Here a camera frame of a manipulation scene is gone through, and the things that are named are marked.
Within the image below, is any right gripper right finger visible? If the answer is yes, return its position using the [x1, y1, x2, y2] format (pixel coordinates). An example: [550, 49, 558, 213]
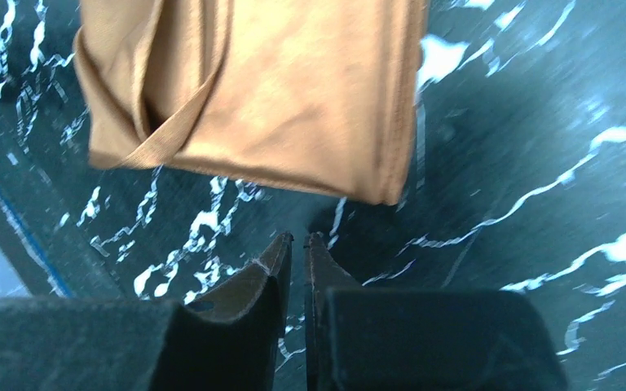
[304, 232, 364, 390]

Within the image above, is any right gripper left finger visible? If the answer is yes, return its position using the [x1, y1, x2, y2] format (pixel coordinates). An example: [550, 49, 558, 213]
[150, 232, 293, 390]

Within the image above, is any orange cloth napkin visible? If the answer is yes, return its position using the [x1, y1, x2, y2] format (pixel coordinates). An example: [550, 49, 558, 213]
[74, 1, 429, 205]

